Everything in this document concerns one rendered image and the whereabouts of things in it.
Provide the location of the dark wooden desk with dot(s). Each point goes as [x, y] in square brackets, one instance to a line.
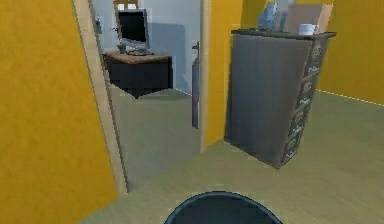
[140, 71]

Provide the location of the grey chest of drawers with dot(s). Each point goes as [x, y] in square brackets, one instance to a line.
[266, 93]

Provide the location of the grey keyboard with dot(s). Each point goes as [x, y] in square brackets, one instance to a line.
[139, 51]

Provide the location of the grey green mug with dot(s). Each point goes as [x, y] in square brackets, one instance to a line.
[122, 48]

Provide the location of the blue room door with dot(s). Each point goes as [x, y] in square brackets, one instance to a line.
[195, 90]

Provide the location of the dark round bin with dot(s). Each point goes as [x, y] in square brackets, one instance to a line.
[221, 210]

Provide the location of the white cup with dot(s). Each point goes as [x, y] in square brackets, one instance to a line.
[306, 29]

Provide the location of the black computer monitor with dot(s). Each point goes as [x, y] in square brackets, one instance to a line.
[132, 27]

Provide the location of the brown cardboard box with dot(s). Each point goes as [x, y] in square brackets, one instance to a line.
[308, 14]

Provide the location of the blue glass vase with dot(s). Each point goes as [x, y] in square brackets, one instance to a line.
[270, 16]

